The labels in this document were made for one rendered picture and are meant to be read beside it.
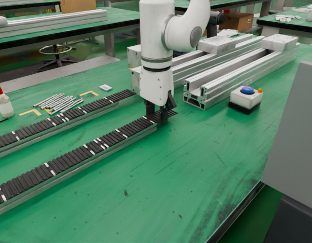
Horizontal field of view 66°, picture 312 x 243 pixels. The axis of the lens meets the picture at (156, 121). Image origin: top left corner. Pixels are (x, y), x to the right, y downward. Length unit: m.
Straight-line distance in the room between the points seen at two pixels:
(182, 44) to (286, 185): 0.38
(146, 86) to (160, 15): 0.19
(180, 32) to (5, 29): 1.65
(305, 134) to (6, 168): 0.67
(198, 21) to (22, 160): 0.55
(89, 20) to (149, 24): 1.77
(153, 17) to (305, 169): 0.45
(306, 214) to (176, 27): 0.48
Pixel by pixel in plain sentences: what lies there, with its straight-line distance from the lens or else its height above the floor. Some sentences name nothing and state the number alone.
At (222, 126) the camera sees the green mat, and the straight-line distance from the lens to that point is 0.78.
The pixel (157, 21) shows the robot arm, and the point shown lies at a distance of 0.60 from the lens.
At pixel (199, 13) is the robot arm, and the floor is 1.11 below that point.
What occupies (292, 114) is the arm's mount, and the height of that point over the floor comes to 0.97.
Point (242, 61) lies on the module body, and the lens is 1.14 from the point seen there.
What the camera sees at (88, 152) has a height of 0.81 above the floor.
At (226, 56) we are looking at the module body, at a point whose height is 0.84.
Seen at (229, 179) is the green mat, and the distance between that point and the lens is 0.61.
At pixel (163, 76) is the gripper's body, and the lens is 0.64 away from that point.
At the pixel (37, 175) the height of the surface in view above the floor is 0.81.
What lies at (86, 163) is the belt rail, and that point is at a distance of 0.63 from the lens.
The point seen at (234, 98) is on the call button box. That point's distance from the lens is 0.87.
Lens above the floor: 1.20
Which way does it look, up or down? 33 degrees down
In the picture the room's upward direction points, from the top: straight up
